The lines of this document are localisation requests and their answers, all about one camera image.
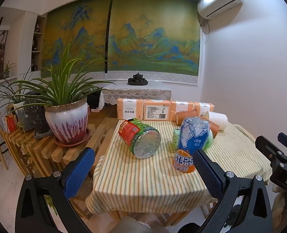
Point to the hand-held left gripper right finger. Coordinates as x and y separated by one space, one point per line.
208 174

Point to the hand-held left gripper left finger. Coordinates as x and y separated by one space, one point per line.
78 174

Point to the white paper cup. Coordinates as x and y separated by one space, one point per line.
218 120

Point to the cream cloth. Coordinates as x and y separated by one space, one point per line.
284 208

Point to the wooden slatted bench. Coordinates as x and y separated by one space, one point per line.
48 153

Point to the brown plant saucer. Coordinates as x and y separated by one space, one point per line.
82 137

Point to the blue and orange drink bottle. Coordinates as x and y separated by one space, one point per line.
190 138

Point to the spider plant in white pot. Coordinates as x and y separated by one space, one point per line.
67 121

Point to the striped tablecloth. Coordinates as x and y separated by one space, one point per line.
145 177

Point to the orange tissue pack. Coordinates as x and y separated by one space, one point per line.
130 109
204 108
157 110
182 105

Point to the dark speckled plant pot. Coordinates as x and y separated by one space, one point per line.
36 116

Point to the green plastic bottle red label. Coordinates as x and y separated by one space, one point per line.
139 138

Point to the red packet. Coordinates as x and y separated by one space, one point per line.
11 123

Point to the thin-leaf plant in small pot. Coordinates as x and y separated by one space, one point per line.
18 109

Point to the white lace table cover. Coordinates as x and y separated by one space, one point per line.
138 94

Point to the dark tea tray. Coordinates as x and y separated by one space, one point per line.
137 83

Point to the dark teapot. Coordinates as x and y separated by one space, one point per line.
138 76

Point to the white round pipe cover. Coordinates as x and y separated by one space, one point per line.
205 27

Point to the landscape mural blind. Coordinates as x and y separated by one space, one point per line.
155 36
78 34

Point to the white air conditioner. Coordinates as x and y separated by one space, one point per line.
218 1

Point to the white wall shelf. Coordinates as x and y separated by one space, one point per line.
36 43

